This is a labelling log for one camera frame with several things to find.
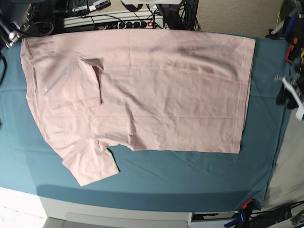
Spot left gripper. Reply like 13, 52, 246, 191
275, 64, 304, 110

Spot pink T-shirt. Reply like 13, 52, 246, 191
20, 29, 256, 186

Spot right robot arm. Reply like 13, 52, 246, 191
0, 0, 55, 48

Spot orange black clamp right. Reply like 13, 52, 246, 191
285, 38, 300, 63

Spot blue clamp top right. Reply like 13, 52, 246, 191
266, 15, 304, 42

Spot orange blue clamp bottom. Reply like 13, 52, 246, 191
224, 199, 255, 228

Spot white power strip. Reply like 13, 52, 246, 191
63, 14, 164, 32

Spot teal table cloth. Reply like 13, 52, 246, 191
0, 38, 291, 212

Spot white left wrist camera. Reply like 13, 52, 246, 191
282, 76, 304, 121

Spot yellow handled pliers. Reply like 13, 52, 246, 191
300, 48, 304, 67

